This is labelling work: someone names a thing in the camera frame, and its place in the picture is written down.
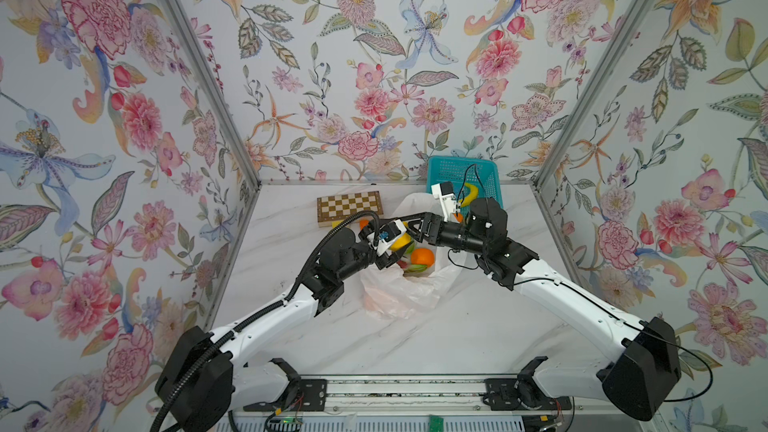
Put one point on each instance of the green circuit board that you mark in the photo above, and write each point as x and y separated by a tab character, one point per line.
436	424

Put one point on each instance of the wooden chessboard box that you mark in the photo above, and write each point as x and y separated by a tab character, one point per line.
335	208

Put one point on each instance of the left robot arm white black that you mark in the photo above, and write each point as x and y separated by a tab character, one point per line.
208	374

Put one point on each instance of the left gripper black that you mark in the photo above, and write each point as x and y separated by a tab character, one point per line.
384	263

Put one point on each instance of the white plastic bag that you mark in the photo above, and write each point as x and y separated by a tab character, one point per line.
393	293

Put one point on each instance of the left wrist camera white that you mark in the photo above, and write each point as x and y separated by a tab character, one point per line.
389	234

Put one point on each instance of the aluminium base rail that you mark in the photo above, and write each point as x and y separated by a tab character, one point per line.
453	394

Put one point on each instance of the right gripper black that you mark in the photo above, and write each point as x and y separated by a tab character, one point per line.
433	229

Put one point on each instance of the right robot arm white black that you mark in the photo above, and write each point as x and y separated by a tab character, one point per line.
637	362

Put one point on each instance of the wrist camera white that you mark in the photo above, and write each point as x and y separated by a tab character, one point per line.
389	234
443	192

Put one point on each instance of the teal plastic basket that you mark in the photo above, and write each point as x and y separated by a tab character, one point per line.
462	171

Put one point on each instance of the yellow banana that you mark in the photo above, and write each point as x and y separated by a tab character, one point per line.
469	193

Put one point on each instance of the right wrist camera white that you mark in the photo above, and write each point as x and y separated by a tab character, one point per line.
443	192

